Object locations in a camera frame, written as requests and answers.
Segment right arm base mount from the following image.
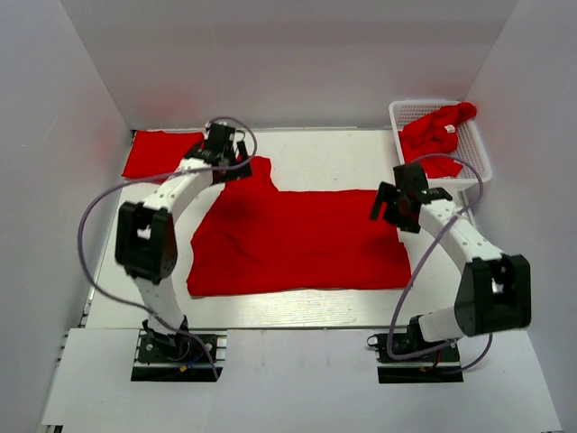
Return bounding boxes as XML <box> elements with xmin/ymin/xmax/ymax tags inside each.
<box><xmin>367</xmin><ymin>328</ymin><xmax>465</xmax><ymax>385</ymax></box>

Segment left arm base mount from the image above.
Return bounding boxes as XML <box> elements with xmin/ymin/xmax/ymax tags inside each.
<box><xmin>131</xmin><ymin>330</ymin><xmax>217</xmax><ymax>383</ymax></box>

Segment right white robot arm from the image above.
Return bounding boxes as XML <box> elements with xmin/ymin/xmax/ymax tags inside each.
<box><xmin>370</xmin><ymin>161</ymin><xmax>532</xmax><ymax>362</ymax></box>

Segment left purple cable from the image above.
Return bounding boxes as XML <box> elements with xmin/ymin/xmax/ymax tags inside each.
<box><xmin>78</xmin><ymin>116</ymin><xmax>259</xmax><ymax>382</ymax></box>

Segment crumpled red t shirt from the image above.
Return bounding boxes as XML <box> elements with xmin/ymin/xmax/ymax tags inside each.
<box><xmin>398</xmin><ymin>102</ymin><xmax>477</xmax><ymax>179</ymax></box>

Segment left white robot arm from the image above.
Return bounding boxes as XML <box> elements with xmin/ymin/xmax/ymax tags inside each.
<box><xmin>114</xmin><ymin>117</ymin><xmax>252</xmax><ymax>360</ymax></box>

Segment white plastic basket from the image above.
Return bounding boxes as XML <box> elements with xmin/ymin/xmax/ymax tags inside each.
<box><xmin>389</xmin><ymin>99</ymin><xmax>492</xmax><ymax>190</ymax></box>

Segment folded red t shirt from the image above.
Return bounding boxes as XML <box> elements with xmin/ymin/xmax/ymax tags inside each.
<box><xmin>123</xmin><ymin>131</ymin><xmax>204</xmax><ymax>180</ymax></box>

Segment red t shirt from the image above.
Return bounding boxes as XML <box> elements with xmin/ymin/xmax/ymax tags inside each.
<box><xmin>123</xmin><ymin>131</ymin><xmax>204</xmax><ymax>180</ymax></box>
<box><xmin>187</xmin><ymin>157</ymin><xmax>411</xmax><ymax>297</ymax></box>
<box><xmin>398</xmin><ymin>102</ymin><xmax>477</xmax><ymax>179</ymax></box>

